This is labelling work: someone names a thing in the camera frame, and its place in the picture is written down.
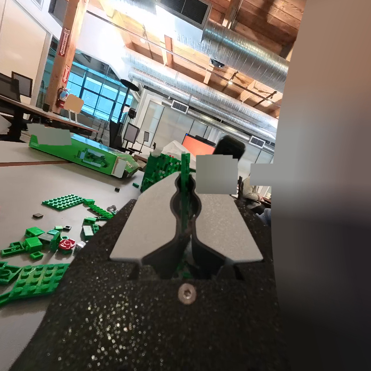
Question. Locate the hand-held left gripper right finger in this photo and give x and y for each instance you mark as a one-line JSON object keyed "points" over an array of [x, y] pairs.
{"points": [[226, 232]]}

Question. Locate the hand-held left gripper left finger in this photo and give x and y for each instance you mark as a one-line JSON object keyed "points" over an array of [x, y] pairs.
{"points": [[147, 229]]}

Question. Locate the checkered green brick plate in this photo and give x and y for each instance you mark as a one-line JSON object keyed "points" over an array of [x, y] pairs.
{"points": [[185, 174]]}

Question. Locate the pile of green bricks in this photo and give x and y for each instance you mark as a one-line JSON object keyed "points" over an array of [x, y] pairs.
{"points": [[33, 243]]}

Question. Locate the grey desk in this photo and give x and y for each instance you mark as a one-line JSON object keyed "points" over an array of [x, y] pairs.
{"points": [[29, 179]]}

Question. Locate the large orange screen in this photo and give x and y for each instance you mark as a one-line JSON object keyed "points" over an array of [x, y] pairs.
{"points": [[198, 145]]}

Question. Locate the narrow green studded plate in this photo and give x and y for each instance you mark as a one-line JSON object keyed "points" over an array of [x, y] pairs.
{"points": [[100, 210]]}

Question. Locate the white crumpled paper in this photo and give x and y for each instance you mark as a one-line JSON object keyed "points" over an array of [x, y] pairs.
{"points": [[174, 146]]}

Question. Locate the large green brick box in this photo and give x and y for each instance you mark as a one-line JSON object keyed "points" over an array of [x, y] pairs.
{"points": [[158, 171]]}

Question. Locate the red round brick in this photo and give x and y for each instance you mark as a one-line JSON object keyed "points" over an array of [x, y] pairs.
{"points": [[67, 244]]}

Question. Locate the green cardboard box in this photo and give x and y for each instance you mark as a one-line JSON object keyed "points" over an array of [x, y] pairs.
{"points": [[95, 156]]}

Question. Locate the dark screen on stand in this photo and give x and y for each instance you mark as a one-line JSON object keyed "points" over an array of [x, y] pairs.
{"points": [[131, 132]]}

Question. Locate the black round pole stand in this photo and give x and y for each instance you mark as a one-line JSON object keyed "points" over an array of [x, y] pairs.
{"points": [[129, 84]]}

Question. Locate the wooden beam structure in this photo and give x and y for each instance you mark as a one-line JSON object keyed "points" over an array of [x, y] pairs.
{"points": [[275, 14]]}

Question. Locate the wooden board stand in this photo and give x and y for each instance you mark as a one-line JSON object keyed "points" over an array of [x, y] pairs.
{"points": [[74, 103]]}

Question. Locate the green hollow brick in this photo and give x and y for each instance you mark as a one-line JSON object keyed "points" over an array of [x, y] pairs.
{"points": [[8, 274]]}

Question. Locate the red fire extinguisher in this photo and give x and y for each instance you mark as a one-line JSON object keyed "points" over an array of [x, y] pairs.
{"points": [[62, 98]]}

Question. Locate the wooden edged table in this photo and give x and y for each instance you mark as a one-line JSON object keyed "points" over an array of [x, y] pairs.
{"points": [[43, 113]]}

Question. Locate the silver ventilation duct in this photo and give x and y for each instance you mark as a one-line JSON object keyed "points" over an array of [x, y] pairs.
{"points": [[203, 89], [246, 52]]}

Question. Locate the wooden post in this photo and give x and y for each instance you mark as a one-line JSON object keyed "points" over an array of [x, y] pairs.
{"points": [[66, 58]]}

